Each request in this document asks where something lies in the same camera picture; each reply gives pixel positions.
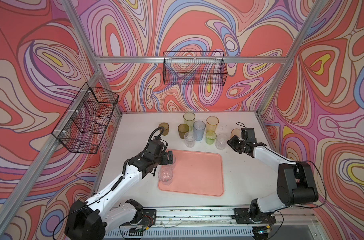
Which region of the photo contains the tall orange cup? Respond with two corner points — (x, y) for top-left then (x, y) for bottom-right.
(206, 116), (219, 132)

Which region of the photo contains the pink plastic tray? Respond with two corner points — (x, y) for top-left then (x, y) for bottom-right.
(158, 150), (224, 197)

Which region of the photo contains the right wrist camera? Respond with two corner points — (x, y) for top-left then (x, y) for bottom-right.
(241, 128), (256, 143)

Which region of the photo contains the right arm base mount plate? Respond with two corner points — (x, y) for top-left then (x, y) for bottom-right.
(230, 208), (276, 225)

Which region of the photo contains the clear short glass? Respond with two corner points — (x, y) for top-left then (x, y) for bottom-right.
(168, 152), (176, 170)
(184, 132), (196, 148)
(158, 167), (174, 186)
(215, 134), (229, 150)

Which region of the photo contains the green short cup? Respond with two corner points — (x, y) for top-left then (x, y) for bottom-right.
(205, 131), (217, 145)

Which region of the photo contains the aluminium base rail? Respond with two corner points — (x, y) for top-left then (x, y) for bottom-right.
(143, 205), (320, 228)

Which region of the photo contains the tall blue cup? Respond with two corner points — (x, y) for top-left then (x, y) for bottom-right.
(193, 121), (206, 142)

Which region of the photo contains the black wire basket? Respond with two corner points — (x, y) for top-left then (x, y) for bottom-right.
(52, 83), (119, 154)
(163, 50), (228, 86)

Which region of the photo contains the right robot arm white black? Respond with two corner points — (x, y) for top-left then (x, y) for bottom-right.
(227, 122), (319, 223)

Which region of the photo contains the tall yellow-green cup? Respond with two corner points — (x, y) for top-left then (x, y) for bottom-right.
(183, 112), (196, 131)

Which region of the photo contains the olive brown short cup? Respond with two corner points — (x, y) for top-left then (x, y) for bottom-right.
(178, 124), (189, 139)

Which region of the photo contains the amber cup far right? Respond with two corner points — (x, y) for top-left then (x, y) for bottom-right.
(231, 129), (242, 139)

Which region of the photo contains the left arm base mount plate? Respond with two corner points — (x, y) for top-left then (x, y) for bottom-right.
(123, 209), (157, 228)

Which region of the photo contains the black wire basket back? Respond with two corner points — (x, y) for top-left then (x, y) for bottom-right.
(163, 50), (228, 86)

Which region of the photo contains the black wire basket left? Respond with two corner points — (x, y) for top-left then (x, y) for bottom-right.
(52, 83), (119, 154)

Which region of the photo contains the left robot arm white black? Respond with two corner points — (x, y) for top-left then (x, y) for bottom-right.
(64, 127), (174, 240)

